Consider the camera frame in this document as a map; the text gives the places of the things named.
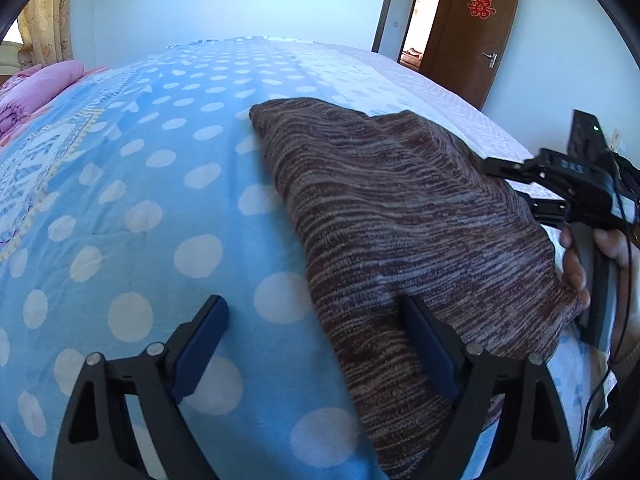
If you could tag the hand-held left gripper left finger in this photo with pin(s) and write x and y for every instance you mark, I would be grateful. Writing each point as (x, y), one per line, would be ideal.
(200, 345)

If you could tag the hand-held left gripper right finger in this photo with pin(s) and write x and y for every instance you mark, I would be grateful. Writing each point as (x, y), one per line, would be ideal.
(430, 350)

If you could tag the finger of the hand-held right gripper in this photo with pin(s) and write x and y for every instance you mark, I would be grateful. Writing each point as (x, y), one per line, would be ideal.
(510, 169)
(547, 210)

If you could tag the brown knitted sweater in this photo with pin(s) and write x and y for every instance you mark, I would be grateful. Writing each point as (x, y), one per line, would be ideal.
(400, 210)

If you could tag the person's right hand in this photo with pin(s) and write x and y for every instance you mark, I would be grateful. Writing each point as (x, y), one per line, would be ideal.
(611, 246)

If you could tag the white textured mattress cover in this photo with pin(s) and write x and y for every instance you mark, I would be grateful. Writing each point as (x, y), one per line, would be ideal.
(450, 105)

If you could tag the brown wooden door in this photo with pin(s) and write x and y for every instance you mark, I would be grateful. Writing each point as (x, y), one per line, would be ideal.
(465, 50)

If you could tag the wooden furniture beyond doorway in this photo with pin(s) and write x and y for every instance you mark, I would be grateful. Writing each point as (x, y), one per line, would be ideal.
(411, 57)

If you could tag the red paper door decoration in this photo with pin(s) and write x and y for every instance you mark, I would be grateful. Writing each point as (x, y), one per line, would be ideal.
(480, 5)

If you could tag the blue polka dot bedsheet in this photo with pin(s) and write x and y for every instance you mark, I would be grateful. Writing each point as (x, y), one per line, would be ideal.
(150, 185)

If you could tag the folded pink quilt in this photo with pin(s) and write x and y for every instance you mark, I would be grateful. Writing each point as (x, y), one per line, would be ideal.
(40, 85)

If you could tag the wooden bed headboard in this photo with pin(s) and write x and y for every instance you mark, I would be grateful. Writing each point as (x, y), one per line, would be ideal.
(9, 55)

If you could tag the yellow patterned curtain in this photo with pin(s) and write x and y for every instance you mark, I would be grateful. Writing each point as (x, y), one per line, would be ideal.
(50, 30)

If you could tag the small white wall socket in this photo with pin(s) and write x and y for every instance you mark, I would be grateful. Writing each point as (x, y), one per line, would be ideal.
(616, 140)

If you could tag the brown door frame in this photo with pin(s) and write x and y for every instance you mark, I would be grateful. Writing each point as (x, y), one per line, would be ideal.
(385, 10)

